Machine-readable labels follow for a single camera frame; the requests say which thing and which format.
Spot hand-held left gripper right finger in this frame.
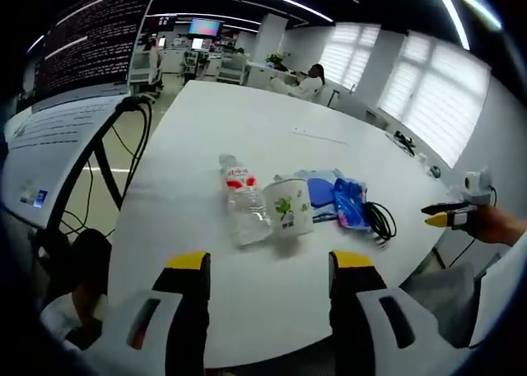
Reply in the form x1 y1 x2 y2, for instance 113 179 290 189
328 250 448 376

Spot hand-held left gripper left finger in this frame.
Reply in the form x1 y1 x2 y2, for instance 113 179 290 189
96 250 212 376

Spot black cable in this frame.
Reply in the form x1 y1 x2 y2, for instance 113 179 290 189
361 201 399 242

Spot blue patterned packet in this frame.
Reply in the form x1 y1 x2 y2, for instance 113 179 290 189
332 177 370 231

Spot clear plastic water bottle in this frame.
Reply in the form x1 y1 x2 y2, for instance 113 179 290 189
217 153 275 248

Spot white cup with green print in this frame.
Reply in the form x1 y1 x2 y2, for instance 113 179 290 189
262 177 316 239

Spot light blue cloth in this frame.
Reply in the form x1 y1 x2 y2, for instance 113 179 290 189
292 168 346 223

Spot white round tabletop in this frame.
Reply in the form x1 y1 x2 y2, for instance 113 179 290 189
107 81 462 371

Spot person's right hand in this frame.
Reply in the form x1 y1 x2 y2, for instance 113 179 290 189
469 205 514 244

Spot small black device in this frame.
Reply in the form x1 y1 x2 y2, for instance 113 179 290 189
392 130 417 156

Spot grey mesh office chair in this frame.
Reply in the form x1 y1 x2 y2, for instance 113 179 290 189
399 262 482 350

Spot window with white blinds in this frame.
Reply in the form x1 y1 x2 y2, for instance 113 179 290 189
377 33 492 168
318 23 380 90

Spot black display stand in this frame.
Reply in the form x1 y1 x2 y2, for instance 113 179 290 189
39 95 154 266

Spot large display screen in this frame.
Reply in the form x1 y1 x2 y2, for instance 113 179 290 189
0 0 162 230

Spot black hanging cables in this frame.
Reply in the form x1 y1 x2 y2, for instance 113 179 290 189
61 102 153 239

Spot colourful wall monitor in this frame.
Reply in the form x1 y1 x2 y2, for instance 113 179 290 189
187 17 224 39

